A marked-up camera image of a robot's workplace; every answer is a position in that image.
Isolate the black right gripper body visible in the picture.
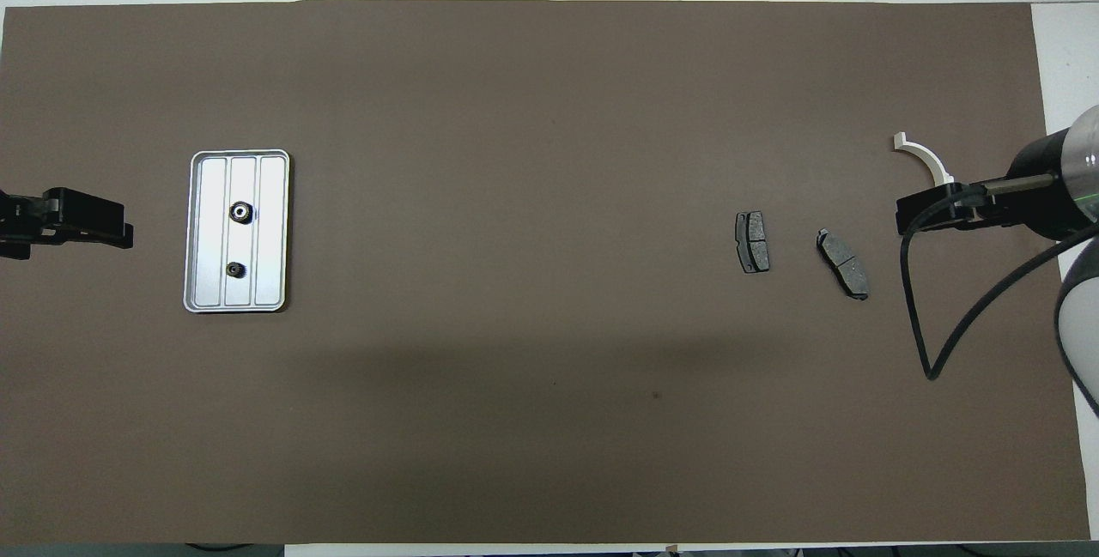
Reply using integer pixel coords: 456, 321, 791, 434
979, 188, 1027, 227

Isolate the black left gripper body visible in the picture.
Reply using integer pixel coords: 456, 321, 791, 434
0, 190, 48, 240

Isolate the silver metal tray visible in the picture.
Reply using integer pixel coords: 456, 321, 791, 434
183, 148, 291, 314

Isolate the elongated dark grey brake pad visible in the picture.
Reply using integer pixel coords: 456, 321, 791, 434
816, 228, 871, 301

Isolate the rectangular dark grey brake pad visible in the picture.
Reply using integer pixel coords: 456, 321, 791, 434
735, 211, 771, 274

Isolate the brown table mat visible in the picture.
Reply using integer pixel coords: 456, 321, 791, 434
0, 0, 1091, 545

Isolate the white semicircular bracket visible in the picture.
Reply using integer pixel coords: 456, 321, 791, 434
893, 132, 954, 189

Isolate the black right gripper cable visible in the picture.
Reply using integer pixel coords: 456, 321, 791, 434
899, 173, 1099, 382

